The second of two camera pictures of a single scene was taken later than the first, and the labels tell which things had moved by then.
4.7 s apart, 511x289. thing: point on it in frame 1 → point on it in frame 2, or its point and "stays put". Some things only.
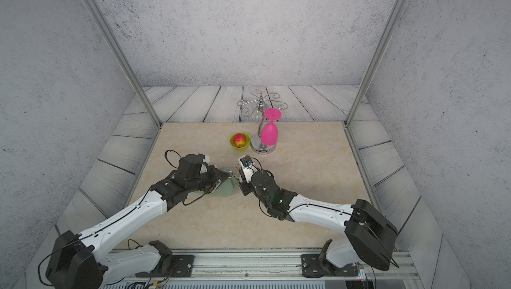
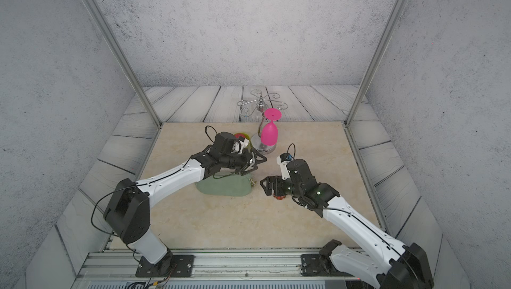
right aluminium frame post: (392, 18) stays put
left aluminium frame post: (113, 42) stays put
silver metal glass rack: (258, 106) stays put
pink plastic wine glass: (269, 132) stays put
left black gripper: (215, 174) → (251, 161)
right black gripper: (245, 186) → (269, 188)
